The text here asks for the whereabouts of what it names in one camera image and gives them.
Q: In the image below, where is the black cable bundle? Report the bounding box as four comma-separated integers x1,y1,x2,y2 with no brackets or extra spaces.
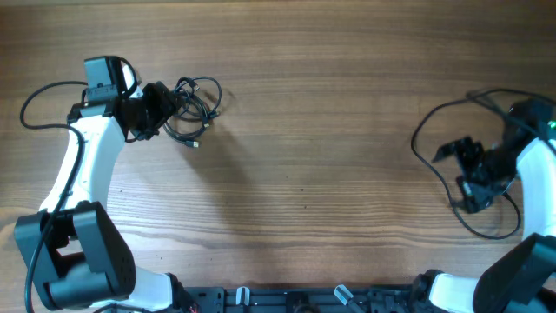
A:
162,76,223,149

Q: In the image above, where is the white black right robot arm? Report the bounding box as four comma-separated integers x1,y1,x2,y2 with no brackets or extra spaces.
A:
407,97,555,312

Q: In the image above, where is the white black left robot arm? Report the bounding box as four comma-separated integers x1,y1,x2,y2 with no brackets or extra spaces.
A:
14,56,188,312

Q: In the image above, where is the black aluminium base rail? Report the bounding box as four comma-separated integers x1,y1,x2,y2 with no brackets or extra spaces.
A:
175,285,437,313

